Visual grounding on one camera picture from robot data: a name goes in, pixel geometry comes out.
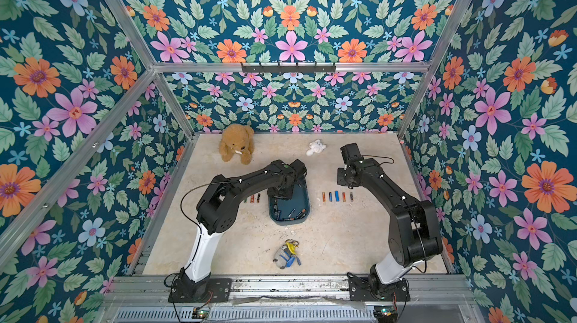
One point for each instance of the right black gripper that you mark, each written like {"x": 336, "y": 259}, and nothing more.
{"x": 345, "y": 176}

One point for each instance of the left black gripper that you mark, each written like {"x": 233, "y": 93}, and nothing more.
{"x": 273, "y": 193}

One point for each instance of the teal plastic storage box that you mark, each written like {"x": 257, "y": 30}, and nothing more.
{"x": 293, "y": 211}

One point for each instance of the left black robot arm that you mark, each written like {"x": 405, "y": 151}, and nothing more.
{"x": 218, "y": 208}

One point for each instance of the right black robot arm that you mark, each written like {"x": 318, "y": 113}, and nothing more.
{"x": 414, "y": 232}

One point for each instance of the small white plush bunny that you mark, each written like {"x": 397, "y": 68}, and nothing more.
{"x": 316, "y": 147}

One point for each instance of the brown teddy bear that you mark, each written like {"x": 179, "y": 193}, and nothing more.
{"x": 237, "y": 139}

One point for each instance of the grey plush toy keychain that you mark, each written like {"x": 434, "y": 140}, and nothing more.
{"x": 286, "y": 256}

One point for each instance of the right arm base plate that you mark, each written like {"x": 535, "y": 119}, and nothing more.
{"x": 371, "y": 289}

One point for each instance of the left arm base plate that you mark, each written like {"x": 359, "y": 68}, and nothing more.
{"x": 184, "y": 290}

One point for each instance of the black wall hook rail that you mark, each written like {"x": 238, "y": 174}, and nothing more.
{"x": 282, "y": 68}

